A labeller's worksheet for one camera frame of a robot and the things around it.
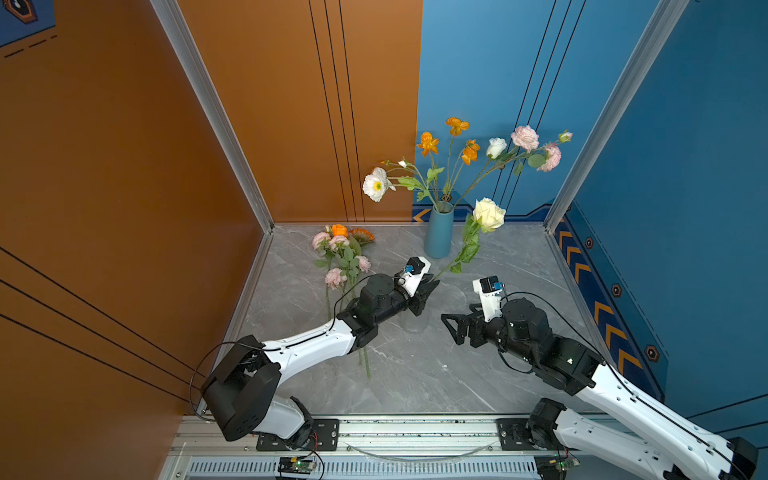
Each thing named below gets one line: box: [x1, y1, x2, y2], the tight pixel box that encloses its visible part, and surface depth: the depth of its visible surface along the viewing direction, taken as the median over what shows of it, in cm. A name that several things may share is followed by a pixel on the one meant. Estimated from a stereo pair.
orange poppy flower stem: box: [416, 117, 480, 206], surface depth 93 cm
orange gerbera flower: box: [331, 224, 375, 245], surface depth 114 cm
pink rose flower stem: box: [458, 126, 573, 204], surface depth 81 cm
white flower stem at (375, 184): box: [362, 160, 439, 211], surface depth 70 cm
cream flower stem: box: [433, 197, 506, 279], surface depth 66 cm
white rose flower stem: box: [462, 137, 507, 199], surface depth 83 cm
